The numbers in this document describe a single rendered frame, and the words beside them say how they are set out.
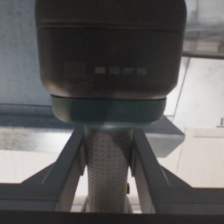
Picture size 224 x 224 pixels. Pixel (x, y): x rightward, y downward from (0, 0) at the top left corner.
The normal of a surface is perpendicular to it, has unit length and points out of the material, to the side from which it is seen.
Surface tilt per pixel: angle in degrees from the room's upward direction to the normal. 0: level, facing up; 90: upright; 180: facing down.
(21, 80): 90
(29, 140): 67
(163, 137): 90
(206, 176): 90
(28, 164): 90
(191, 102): 78
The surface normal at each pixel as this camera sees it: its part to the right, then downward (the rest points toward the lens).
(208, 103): -0.01, 0.47
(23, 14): 0.00, 0.28
